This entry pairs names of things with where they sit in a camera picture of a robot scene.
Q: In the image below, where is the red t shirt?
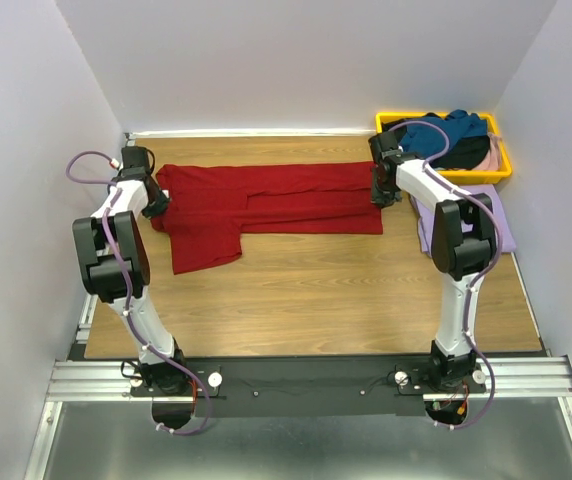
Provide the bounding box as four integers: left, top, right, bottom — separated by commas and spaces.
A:
151, 162, 383, 275

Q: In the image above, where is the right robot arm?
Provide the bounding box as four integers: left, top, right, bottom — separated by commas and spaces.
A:
368, 132, 501, 392

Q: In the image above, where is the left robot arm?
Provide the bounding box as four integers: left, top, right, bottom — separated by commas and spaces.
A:
66, 146, 190, 396

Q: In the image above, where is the folded purple t shirt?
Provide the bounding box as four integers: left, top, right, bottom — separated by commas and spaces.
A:
410, 184, 517, 256

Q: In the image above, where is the black t shirt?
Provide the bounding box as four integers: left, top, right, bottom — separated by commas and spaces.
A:
381, 112, 492, 171

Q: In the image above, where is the yellow plastic bin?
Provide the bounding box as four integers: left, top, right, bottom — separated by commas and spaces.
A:
375, 110, 513, 185

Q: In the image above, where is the pink t shirt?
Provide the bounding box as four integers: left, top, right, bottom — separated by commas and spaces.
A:
475, 133, 502, 171

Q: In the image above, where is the aluminium front rail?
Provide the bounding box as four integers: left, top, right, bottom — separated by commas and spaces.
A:
46, 357, 572, 402

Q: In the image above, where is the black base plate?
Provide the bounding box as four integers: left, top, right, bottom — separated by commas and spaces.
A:
121, 354, 486, 421

